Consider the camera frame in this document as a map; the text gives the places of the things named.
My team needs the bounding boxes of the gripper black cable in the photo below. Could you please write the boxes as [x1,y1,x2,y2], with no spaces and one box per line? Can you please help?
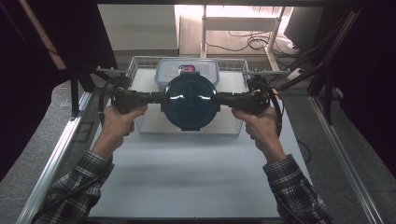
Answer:
[266,88,286,138]
[97,76,126,126]

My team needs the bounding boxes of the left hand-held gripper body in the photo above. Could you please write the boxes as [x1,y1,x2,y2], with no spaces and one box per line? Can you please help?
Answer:
[96,65,150,115]

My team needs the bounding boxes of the black floor cables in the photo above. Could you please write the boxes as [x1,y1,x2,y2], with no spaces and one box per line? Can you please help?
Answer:
[205,29,302,61]

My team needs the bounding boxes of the person's left hand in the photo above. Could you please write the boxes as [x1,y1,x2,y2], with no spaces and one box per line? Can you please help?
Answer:
[91,104,149,161]

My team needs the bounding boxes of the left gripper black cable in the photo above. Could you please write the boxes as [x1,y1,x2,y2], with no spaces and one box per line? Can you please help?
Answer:
[97,76,126,126]

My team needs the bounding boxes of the black metal stand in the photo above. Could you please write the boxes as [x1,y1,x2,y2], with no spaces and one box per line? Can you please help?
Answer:
[68,60,124,121]
[276,8,362,126]

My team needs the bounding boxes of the white wire basket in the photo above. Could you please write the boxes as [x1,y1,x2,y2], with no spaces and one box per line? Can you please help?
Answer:
[125,55,252,137]

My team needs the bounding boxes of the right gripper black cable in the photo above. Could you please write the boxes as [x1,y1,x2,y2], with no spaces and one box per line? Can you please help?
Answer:
[266,88,286,138]

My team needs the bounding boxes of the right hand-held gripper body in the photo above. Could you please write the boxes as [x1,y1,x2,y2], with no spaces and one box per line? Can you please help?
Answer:
[234,70,290,116]

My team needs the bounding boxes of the dark round lidded food container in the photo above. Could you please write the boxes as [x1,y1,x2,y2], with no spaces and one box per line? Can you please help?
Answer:
[160,71,221,132]

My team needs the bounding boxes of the thin black cable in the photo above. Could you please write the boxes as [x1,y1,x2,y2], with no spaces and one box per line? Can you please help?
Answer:
[295,139,312,165]

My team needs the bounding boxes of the clear rectangular lidded food container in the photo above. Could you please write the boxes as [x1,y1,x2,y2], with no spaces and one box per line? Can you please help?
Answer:
[154,58,220,93]

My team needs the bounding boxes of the white cabinet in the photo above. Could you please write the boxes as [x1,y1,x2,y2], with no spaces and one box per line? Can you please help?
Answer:
[96,4,180,52]

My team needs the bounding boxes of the white power strip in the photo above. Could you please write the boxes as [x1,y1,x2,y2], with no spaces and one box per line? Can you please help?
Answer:
[286,67,304,81]

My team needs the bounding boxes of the white desk frame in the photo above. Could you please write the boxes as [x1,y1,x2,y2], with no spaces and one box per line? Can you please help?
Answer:
[200,4,287,73]

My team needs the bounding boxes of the person's right hand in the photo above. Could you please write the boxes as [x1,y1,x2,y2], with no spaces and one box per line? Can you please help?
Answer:
[232,106,288,164]

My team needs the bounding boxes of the white table mat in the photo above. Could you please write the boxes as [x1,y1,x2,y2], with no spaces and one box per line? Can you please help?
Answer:
[88,97,313,218]

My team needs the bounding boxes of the aluminium rail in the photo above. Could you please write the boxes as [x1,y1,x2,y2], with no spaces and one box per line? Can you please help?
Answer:
[15,91,94,224]
[307,94,386,224]

